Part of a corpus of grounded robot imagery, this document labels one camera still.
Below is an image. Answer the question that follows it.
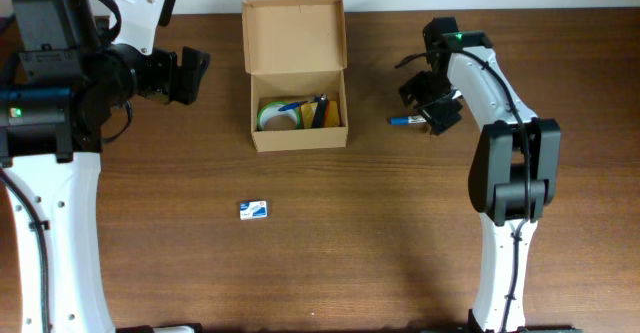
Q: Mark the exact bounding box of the blue white marker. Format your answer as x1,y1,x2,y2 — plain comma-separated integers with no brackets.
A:
390,115,426,126

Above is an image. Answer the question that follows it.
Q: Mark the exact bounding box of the green tape roll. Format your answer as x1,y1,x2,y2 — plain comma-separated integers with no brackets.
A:
257,101,302,131

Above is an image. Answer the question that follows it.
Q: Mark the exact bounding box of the cardboard box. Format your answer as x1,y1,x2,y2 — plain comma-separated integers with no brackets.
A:
242,0,348,152

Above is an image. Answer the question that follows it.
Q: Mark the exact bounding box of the yellow sticky note pad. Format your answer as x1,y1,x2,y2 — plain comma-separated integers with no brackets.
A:
300,100,341,129

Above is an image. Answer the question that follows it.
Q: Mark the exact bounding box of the blue white staples box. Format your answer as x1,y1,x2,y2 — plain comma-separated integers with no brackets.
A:
239,200,268,220

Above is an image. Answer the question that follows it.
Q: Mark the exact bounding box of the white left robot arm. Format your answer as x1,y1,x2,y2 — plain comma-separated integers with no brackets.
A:
1,0,210,332

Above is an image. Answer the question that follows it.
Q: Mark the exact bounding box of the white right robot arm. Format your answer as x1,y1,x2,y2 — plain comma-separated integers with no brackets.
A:
399,17,561,333

